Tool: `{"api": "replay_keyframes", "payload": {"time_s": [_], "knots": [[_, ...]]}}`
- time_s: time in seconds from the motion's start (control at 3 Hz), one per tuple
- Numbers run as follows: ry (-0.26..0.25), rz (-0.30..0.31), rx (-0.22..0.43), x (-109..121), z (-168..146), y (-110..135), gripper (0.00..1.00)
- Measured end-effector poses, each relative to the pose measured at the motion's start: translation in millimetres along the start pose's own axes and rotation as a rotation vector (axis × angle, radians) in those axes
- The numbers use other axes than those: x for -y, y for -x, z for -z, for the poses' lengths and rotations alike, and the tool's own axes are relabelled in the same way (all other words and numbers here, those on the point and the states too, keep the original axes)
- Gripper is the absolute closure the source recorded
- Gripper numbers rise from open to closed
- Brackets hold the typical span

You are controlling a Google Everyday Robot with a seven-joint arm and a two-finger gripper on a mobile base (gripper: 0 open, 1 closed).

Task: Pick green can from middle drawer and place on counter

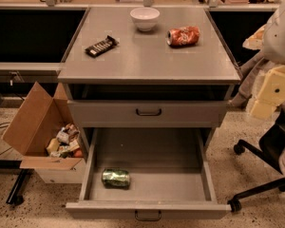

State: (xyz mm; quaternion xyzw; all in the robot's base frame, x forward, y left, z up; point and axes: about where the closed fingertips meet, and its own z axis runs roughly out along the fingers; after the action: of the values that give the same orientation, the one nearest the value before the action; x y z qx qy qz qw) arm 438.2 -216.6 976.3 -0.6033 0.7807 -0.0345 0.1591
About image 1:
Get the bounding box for black snack bar wrapper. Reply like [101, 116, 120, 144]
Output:
[85, 35, 119, 58]

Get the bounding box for open grey middle drawer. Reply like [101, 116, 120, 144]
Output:
[66, 128, 231, 221]

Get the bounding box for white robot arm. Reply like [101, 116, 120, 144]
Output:
[248, 0, 285, 120]

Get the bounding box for white ceramic bowl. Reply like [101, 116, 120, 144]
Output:
[130, 7, 160, 31]

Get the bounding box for green crushed soda can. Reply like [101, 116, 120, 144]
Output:
[102, 168, 130, 188]

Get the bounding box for brown cardboard box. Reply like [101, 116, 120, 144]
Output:
[2, 83, 86, 183]

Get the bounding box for closed grey upper drawer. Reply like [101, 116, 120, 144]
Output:
[67, 100, 226, 127]

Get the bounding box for black office chair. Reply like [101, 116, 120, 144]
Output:
[228, 111, 285, 212]

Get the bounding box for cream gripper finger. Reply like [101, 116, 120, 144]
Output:
[250, 65, 285, 120]

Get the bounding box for orange crushed soda can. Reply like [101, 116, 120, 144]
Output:
[166, 26, 200, 47]

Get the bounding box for black table leg base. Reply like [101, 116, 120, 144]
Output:
[0, 160, 33, 206]

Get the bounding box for grey drawer cabinet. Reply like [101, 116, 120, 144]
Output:
[58, 6, 240, 145]

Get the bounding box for snack packets in box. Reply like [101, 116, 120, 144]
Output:
[46, 123, 83, 159]

